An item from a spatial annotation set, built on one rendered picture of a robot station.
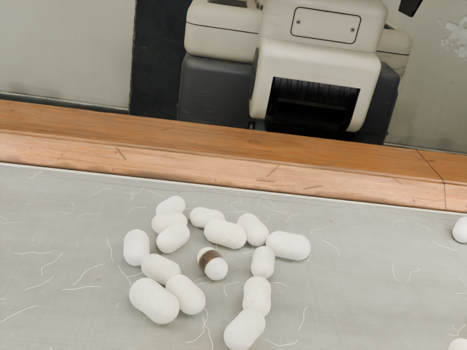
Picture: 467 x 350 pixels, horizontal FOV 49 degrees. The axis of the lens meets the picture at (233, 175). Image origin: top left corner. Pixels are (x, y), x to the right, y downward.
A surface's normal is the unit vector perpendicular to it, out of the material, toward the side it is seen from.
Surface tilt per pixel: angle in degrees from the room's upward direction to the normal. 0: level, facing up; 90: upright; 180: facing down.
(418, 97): 90
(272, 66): 98
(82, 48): 90
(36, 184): 0
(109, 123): 0
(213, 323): 0
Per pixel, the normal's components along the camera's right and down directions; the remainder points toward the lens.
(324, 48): 0.14, -0.82
